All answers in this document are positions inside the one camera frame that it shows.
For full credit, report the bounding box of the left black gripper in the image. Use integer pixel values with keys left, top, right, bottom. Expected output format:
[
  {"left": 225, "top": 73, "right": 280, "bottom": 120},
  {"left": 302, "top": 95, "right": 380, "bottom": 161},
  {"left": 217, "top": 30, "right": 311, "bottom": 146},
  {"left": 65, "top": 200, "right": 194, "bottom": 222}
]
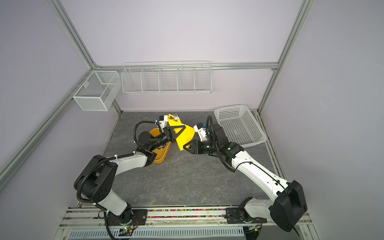
[{"left": 149, "top": 126, "right": 186, "bottom": 152}]

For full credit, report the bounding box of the yellow paper napkin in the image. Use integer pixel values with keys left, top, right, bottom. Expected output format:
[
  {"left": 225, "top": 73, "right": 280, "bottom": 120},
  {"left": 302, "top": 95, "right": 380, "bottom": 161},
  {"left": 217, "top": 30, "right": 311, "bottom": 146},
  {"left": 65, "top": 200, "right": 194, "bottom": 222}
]
[{"left": 168, "top": 114, "right": 196, "bottom": 151}]

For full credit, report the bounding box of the white perforated plastic basket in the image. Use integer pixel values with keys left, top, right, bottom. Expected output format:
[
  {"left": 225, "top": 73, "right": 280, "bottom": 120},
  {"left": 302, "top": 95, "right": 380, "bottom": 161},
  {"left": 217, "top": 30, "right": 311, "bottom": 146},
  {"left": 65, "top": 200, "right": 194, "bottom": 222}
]
[{"left": 214, "top": 105, "right": 267, "bottom": 148}]

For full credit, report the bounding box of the silver fork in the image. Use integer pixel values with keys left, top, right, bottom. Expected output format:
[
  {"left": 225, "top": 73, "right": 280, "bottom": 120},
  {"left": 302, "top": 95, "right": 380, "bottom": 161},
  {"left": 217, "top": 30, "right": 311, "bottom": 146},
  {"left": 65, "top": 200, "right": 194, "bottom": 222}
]
[{"left": 174, "top": 113, "right": 180, "bottom": 122}]

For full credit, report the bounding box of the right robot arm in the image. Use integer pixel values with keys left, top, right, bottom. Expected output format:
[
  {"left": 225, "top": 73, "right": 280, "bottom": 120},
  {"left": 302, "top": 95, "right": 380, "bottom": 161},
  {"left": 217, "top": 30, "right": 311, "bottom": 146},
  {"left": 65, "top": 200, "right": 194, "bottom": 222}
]
[{"left": 181, "top": 116, "right": 308, "bottom": 232}]

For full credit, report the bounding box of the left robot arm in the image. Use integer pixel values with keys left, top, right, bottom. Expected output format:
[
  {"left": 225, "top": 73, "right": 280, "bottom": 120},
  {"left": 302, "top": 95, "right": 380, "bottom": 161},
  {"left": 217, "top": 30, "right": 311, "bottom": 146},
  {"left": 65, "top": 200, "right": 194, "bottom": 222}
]
[{"left": 74, "top": 121, "right": 187, "bottom": 225}]

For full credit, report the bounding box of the yellow plastic tray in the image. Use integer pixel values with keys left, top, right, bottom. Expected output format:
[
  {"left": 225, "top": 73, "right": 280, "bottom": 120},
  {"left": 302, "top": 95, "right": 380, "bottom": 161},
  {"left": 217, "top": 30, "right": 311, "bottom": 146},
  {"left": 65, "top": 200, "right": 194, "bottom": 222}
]
[{"left": 150, "top": 129, "right": 172, "bottom": 164}]

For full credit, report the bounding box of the white mesh box basket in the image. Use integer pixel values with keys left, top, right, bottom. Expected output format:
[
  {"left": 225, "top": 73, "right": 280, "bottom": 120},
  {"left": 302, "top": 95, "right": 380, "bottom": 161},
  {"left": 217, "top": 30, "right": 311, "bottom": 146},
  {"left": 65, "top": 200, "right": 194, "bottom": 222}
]
[{"left": 73, "top": 71, "right": 122, "bottom": 112}]

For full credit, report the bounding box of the white vent grille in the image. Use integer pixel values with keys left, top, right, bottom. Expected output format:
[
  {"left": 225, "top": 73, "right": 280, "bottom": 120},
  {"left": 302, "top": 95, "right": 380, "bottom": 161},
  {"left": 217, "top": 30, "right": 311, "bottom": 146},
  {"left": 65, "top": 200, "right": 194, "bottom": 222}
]
[{"left": 68, "top": 226, "right": 245, "bottom": 240}]

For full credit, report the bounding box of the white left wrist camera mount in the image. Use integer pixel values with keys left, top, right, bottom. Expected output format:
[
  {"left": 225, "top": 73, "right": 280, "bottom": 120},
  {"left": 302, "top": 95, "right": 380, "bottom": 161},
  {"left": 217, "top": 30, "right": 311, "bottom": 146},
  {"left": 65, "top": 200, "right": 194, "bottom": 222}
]
[{"left": 155, "top": 115, "right": 169, "bottom": 130}]

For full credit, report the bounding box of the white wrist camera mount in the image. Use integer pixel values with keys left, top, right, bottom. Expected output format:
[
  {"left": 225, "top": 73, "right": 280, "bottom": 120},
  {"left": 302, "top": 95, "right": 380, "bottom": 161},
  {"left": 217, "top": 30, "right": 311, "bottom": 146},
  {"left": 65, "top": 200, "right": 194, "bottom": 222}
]
[
  {"left": 155, "top": 115, "right": 169, "bottom": 130},
  {"left": 194, "top": 123, "right": 208, "bottom": 142}
]

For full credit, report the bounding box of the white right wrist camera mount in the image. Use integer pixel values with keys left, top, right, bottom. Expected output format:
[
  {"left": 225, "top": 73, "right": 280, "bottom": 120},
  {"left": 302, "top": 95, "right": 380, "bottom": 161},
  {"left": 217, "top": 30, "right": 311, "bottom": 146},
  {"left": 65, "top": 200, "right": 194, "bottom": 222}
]
[{"left": 194, "top": 123, "right": 208, "bottom": 142}]

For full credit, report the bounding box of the white wire shelf rack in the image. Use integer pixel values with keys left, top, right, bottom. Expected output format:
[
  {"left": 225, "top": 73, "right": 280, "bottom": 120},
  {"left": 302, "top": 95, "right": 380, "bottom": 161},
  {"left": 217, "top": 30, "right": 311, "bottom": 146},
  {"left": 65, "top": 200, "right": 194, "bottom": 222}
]
[{"left": 121, "top": 61, "right": 213, "bottom": 94}]

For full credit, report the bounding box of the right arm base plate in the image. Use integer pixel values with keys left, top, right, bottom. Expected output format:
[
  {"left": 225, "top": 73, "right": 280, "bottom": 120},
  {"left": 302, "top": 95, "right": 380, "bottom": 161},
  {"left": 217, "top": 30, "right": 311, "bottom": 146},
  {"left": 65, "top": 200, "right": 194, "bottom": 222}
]
[{"left": 224, "top": 207, "right": 267, "bottom": 224}]

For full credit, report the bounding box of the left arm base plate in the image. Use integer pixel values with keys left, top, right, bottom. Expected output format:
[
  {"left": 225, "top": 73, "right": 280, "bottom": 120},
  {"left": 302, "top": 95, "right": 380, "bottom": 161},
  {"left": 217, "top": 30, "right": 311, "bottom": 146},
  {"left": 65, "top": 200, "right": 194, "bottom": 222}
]
[{"left": 106, "top": 209, "right": 148, "bottom": 226}]

